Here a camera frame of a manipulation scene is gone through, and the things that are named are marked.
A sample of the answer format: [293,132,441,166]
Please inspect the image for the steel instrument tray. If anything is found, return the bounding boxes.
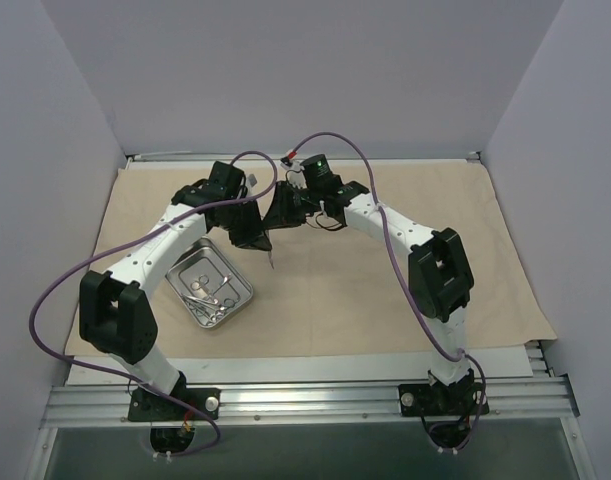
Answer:
[166,238,254,329]

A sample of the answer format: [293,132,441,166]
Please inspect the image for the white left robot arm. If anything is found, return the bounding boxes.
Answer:
[79,162,272,419]

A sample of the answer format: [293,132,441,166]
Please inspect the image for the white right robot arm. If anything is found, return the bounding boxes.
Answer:
[264,181,474,413]

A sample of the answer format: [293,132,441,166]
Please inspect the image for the steel surgical forceps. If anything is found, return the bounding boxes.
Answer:
[181,275,237,327]

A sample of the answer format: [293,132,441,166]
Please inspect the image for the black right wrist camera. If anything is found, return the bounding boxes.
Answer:
[300,154,334,191]

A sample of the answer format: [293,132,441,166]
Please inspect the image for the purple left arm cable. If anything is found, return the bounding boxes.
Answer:
[28,148,279,456]

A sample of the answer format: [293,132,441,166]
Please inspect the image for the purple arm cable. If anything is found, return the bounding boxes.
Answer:
[284,132,489,448]
[28,148,279,456]

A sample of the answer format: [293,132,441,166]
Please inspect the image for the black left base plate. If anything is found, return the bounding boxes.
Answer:
[127,387,221,423]

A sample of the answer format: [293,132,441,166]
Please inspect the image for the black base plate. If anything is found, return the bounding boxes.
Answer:
[397,382,482,418]
[127,387,221,423]

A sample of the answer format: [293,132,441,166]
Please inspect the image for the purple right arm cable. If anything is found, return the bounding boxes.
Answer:
[284,132,489,448]

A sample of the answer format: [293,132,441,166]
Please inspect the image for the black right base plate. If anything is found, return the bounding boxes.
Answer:
[397,382,482,418]

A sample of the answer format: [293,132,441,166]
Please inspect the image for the aluminium front rail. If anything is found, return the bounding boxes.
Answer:
[41,376,580,428]

